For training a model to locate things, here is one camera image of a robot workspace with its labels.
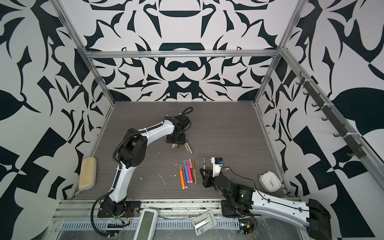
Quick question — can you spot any lilac cap brown pen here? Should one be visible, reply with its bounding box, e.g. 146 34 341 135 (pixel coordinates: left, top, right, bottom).
203 157 206 177

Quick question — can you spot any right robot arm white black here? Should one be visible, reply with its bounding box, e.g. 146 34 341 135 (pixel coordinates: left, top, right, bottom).
200 169 332 240

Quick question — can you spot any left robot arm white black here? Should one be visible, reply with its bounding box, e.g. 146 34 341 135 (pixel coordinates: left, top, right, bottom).
104 114 191 215

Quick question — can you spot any red pink highlighter pen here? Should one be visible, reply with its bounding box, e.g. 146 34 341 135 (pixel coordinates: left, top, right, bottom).
186 161 194 183

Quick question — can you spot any orange highlighter pen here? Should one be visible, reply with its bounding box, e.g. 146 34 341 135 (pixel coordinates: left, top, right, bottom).
179 165 186 190

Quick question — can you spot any blue highlighter pen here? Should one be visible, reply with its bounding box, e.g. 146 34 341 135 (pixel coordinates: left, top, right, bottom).
183 160 191 184

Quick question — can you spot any white round timer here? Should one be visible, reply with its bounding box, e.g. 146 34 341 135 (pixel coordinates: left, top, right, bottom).
259 171 282 193

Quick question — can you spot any white handheld tablet device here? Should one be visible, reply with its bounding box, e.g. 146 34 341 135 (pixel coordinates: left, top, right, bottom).
134 208 159 240

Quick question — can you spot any beige sponge block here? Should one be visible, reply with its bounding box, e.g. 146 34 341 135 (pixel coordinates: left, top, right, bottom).
79 157 97 191

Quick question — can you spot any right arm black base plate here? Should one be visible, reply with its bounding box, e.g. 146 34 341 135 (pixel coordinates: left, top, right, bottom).
221 200 249 218

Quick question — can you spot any grey metal bracket box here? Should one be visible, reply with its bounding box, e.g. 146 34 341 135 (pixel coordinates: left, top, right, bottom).
192 210 218 236

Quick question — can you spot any black corrugated cable hose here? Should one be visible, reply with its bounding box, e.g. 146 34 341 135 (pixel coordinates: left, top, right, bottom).
89 131 145 238

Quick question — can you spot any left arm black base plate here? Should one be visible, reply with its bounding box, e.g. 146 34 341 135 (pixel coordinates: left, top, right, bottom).
97 200 142 218

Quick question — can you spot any aluminium frame front rail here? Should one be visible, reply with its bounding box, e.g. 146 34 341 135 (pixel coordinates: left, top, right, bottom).
53 199 224 221

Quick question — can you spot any aluminium frame back beam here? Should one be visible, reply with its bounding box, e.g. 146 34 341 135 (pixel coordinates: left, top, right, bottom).
85 50 278 59

